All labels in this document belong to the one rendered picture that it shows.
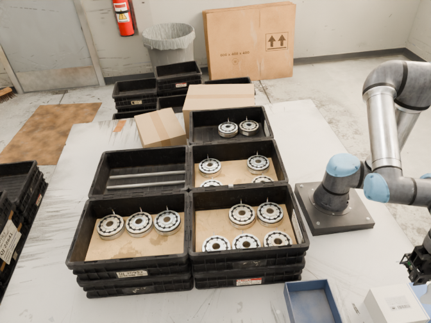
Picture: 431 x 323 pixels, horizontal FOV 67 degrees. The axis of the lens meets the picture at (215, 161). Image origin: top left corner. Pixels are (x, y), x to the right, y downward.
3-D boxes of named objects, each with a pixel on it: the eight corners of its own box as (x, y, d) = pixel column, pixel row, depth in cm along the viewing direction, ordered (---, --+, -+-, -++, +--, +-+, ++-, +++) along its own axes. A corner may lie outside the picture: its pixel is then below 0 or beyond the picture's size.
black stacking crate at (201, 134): (262, 124, 181) (263, 106, 173) (272, 157, 158) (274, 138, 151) (192, 129, 180) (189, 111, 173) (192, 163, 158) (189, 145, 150)
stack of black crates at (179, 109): (206, 125, 302) (202, 92, 280) (209, 144, 279) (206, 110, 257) (163, 129, 300) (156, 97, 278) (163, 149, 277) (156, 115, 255)
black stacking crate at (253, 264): (287, 203, 135) (289, 183, 127) (306, 266, 112) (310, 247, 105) (192, 211, 134) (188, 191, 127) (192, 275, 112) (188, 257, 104)
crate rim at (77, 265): (188, 194, 128) (188, 190, 127) (188, 260, 105) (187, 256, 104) (88, 202, 128) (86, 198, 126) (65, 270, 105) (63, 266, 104)
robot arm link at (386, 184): (364, 49, 103) (376, 191, 80) (401, 52, 101) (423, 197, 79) (352, 75, 113) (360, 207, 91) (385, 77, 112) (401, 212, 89)
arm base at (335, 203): (339, 185, 150) (345, 169, 143) (354, 210, 139) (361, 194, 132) (308, 188, 148) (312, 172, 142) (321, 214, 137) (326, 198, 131)
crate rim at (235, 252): (289, 186, 129) (290, 182, 127) (310, 250, 106) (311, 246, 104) (189, 194, 128) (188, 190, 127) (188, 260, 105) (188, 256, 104)
